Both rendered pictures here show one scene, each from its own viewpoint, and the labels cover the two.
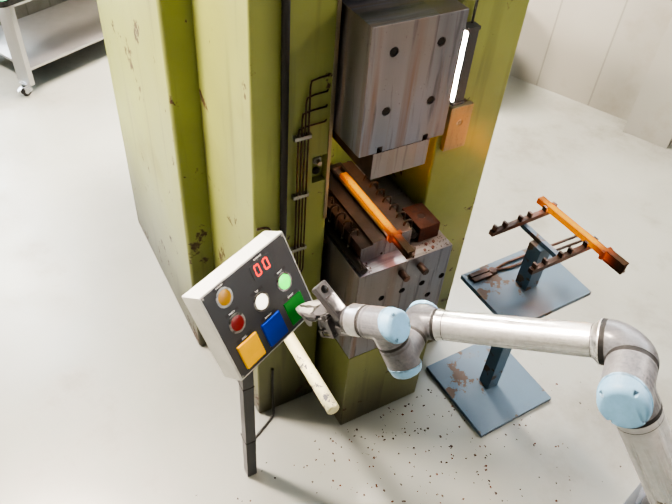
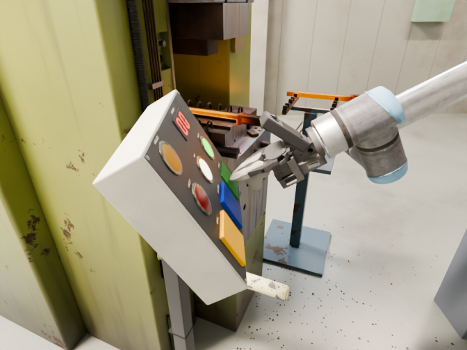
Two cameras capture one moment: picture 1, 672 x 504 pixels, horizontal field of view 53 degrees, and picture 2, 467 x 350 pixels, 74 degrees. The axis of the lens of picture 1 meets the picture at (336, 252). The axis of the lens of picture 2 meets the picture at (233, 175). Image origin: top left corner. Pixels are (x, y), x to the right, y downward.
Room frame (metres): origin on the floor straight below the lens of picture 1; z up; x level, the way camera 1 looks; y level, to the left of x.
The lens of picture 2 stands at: (0.80, 0.44, 1.37)
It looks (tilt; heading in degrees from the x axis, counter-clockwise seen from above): 29 degrees down; 326
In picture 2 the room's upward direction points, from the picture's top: straight up
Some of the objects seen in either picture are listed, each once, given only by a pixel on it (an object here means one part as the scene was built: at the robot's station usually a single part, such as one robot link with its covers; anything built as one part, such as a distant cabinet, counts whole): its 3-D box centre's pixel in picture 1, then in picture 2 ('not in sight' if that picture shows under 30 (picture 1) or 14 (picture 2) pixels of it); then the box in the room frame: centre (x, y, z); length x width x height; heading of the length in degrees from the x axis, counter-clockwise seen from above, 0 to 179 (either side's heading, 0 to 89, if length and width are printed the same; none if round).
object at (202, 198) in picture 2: (237, 322); (201, 198); (1.17, 0.25, 1.09); 0.05 x 0.03 x 0.04; 122
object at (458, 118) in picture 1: (456, 126); (237, 28); (1.94, -0.36, 1.27); 0.09 x 0.02 x 0.17; 122
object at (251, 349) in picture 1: (250, 350); (230, 238); (1.14, 0.21, 1.01); 0.07 x 0.05 x 0.07; 147
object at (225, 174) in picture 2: (294, 307); (226, 181); (1.31, 0.11, 1.00); 0.07 x 0.05 x 0.07; 147
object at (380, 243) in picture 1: (355, 208); (186, 123); (1.84, -0.06, 0.96); 0.42 x 0.20 x 0.09; 32
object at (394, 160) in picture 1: (364, 122); (178, 19); (1.84, -0.06, 1.32); 0.42 x 0.20 x 0.10; 32
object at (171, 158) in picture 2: (224, 297); (170, 157); (1.19, 0.29, 1.16); 0.05 x 0.03 x 0.04; 122
